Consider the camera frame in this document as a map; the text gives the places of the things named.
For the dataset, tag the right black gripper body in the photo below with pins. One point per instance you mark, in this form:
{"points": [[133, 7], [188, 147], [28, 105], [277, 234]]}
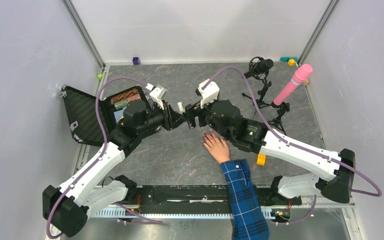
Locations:
{"points": [[204, 115]]}

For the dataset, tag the purple cube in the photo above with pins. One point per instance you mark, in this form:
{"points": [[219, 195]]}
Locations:
{"points": [[136, 60]]}

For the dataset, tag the small yellow cube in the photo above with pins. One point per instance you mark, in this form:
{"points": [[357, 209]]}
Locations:
{"points": [[291, 62]]}

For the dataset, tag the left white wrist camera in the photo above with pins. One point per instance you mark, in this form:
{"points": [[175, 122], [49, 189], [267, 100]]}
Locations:
{"points": [[157, 93]]}

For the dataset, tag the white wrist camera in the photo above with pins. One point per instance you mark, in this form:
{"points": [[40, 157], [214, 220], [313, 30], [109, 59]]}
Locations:
{"points": [[157, 93], [209, 94]]}

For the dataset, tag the black poker chip case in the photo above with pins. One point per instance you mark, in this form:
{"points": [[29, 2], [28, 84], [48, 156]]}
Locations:
{"points": [[81, 112]]}

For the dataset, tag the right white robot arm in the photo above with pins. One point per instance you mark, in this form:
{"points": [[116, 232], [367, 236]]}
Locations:
{"points": [[328, 171]]}

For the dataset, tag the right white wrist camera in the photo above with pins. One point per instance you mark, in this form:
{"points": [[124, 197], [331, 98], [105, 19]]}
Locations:
{"points": [[209, 94]]}

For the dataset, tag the small nail polish bottle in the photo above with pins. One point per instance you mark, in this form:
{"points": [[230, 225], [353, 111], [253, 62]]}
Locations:
{"points": [[181, 107]]}

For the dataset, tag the teal block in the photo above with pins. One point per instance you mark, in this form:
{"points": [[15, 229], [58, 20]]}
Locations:
{"points": [[286, 59]]}

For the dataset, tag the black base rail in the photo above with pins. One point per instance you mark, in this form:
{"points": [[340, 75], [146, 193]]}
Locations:
{"points": [[179, 199]]}

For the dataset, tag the yellow block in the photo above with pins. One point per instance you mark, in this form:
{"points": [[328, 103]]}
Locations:
{"points": [[261, 159]]}

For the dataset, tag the black tripod stand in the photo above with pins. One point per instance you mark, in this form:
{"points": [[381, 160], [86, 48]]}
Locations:
{"points": [[277, 121]]}

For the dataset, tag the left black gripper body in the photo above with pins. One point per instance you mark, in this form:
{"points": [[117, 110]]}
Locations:
{"points": [[164, 117]]}

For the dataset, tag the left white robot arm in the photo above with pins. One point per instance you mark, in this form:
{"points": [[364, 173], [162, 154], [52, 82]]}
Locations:
{"points": [[67, 208]]}

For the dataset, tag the black microphone on tripod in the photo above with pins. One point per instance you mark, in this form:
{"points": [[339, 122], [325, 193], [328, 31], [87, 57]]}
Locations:
{"points": [[259, 69]]}

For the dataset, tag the blue plaid sleeve forearm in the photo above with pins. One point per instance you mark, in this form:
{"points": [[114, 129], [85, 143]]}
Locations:
{"points": [[249, 222]]}

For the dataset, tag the pink foam cylinder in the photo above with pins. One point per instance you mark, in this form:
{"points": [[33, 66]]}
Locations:
{"points": [[300, 76]]}

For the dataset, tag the person hand with painted nails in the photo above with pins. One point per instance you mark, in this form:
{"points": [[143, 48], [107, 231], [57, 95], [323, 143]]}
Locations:
{"points": [[217, 147]]}

